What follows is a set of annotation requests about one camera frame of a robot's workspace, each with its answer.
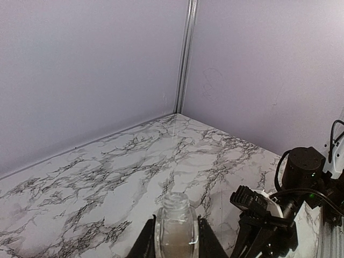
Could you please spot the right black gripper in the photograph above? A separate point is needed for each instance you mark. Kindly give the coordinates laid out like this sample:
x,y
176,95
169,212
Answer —
x,y
266,236

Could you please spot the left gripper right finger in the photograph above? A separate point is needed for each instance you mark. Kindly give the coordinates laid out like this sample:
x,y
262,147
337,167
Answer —
x,y
209,245

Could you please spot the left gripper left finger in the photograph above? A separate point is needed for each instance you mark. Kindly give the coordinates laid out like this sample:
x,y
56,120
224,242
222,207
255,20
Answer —
x,y
144,245

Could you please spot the clear nail polish bottle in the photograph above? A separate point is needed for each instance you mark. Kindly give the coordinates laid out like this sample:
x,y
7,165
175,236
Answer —
x,y
176,228

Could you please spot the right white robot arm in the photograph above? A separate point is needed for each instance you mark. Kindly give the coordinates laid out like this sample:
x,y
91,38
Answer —
x,y
312,178

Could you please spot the left aluminium frame post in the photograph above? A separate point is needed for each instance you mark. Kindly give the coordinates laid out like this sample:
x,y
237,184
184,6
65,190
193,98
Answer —
x,y
185,57

